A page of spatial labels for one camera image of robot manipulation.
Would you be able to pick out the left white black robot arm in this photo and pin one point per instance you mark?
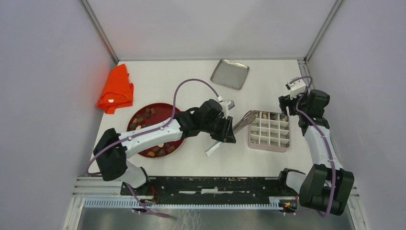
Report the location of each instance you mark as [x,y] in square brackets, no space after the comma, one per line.
[113,150]

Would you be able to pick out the dark round chocolate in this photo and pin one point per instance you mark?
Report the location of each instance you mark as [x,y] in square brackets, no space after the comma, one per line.
[161,153]

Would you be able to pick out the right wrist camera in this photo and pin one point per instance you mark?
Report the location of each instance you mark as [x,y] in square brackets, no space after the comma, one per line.
[296,87]

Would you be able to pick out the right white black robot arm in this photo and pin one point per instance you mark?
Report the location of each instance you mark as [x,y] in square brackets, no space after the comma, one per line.
[327,186]

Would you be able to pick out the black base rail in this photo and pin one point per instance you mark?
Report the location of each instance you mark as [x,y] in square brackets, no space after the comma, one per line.
[177,190]

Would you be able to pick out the brown chocolate piece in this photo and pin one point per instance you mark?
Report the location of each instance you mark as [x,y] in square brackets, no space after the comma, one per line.
[171,149]

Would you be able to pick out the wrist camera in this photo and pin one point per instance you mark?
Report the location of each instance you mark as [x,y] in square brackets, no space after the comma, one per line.
[226,105]
[296,87]

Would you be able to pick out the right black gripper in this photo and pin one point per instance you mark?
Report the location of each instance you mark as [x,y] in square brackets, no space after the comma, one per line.
[286,101]

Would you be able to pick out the red round plate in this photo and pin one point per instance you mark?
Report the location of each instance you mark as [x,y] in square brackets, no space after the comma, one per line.
[150,115]

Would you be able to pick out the silver tin lid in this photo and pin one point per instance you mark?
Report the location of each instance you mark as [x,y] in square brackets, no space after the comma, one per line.
[230,74]

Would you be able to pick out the caramel chocolate piece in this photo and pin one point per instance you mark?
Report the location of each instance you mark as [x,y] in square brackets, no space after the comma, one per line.
[151,154]

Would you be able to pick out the pink tin box with dividers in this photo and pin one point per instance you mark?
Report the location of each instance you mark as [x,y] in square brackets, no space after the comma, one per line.
[271,134]

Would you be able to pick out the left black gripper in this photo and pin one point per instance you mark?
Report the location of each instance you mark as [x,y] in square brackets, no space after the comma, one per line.
[226,134]

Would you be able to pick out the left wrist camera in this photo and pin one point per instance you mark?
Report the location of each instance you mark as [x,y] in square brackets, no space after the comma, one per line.
[226,105]

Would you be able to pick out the silver serving tongs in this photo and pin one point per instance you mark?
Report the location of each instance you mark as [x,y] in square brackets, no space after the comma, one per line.
[247,119]

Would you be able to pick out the orange folded cloth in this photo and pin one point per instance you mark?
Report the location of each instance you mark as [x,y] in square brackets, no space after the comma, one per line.
[118,91]

